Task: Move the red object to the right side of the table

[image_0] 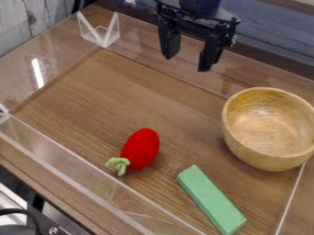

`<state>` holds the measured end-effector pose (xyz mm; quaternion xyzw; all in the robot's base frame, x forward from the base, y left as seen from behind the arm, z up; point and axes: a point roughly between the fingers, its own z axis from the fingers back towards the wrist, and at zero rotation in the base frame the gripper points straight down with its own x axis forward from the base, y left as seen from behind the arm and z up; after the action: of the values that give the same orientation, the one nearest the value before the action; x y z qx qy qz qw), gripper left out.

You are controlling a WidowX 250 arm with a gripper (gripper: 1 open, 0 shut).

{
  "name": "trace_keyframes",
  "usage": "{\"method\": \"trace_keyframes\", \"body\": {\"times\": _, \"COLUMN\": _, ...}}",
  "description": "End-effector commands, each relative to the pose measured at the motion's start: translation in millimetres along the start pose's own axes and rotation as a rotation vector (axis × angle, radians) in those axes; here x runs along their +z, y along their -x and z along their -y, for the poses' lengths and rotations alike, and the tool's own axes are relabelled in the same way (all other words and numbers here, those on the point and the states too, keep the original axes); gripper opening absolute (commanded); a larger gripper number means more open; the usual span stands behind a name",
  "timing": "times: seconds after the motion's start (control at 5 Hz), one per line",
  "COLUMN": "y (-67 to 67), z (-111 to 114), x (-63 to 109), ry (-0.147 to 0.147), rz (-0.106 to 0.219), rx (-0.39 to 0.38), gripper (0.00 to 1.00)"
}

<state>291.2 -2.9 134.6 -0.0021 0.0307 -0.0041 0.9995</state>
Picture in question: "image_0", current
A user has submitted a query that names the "black device bottom left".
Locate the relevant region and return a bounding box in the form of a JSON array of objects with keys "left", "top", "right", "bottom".
[{"left": 0, "top": 214, "right": 72, "bottom": 235}]

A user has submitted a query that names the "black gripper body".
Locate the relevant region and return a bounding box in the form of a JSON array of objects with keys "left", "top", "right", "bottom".
[{"left": 155, "top": 0, "right": 240, "bottom": 47}]

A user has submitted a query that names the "green rectangular block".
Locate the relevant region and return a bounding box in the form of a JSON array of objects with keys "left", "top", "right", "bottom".
[{"left": 176, "top": 165, "right": 247, "bottom": 235}]

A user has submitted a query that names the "wooden bowl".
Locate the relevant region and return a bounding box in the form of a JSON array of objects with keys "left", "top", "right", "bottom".
[{"left": 221, "top": 87, "right": 314, "bottom": 172}]

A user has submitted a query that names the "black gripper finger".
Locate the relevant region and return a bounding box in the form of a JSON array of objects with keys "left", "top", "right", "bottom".
[
  {"left": 197, "top": 33, "right": 223, "bottom": 73},
  {"left": 157, "top": 16, "right": 181, "bottom": 60}
]

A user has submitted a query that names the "clear acrylic front wall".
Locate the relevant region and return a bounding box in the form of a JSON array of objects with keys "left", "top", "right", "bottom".
[{"left": 0, "top": 114, "right": 204, "bottom": 235}]

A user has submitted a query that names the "black cable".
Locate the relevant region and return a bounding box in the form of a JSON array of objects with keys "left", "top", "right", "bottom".
[{"left": 0, "top": 207, "right": 40, "bottom": 235}]

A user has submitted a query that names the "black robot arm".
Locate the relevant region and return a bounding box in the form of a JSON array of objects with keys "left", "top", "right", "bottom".
[{"left": 155, "top": 0, "right": 240, "bottom": 73}]

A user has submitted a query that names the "red plush radish toy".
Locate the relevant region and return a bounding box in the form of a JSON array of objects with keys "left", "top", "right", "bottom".
[{"left": 105, "top": 129, "right": 160, "bottom": 176}]

